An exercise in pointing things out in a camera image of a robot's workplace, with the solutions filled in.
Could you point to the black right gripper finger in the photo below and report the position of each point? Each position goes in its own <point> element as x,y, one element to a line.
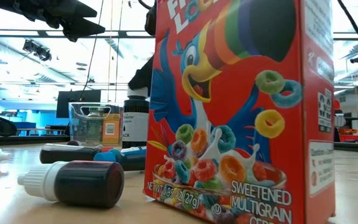
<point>143,81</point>

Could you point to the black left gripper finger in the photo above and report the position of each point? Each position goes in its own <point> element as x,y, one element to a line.
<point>82,29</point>
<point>82,11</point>

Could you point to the black dropper bottle white label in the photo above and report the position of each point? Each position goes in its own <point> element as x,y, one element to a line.
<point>135,124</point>

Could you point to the red Froot Loops cereal box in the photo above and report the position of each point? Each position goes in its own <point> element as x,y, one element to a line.
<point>228,93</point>

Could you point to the black tube red cap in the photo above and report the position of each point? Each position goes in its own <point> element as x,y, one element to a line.
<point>70,155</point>

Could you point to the black ceiling mounted device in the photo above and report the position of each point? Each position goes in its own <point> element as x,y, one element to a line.
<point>39,51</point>

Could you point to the black monitor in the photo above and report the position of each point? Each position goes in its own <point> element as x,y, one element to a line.
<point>79,96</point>

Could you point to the blue food colouring tube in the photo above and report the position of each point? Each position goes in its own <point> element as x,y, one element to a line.
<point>129,160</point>

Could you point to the clear plastic bin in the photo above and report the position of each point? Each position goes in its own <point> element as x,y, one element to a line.
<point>79,133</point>

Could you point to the dark red bottle white cap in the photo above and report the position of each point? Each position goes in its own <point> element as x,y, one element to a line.
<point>85,183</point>

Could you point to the red storage bins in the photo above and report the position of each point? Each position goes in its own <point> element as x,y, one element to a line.
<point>351,137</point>

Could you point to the black ceiling camera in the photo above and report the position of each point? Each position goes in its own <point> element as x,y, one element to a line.
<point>357,59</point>

